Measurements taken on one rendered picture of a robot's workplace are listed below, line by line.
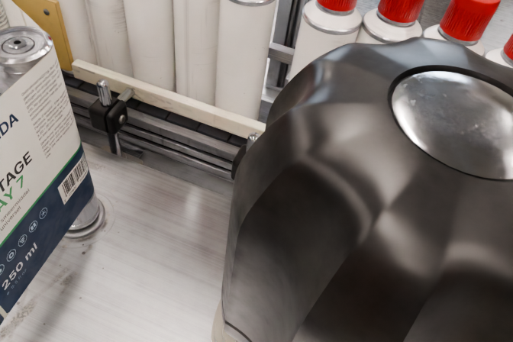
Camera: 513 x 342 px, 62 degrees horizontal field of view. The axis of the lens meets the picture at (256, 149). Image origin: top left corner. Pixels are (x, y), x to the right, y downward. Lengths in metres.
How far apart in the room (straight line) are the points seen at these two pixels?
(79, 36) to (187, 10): 0.15
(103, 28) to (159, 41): 0.07
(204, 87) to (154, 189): 0.13
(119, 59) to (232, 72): 0.15
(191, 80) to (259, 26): 0.11
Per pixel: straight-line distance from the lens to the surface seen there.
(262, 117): 0.51
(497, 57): 0.40
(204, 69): 0.46
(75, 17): 0.52
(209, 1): 0.42
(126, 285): 0.39
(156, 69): 0.49
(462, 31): 0.38
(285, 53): 0.47
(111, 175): 0.45
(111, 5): 0.48
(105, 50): 0.52
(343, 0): 0.37
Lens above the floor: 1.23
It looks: 47 degrees down
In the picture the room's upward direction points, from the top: 9 degrees clockwise
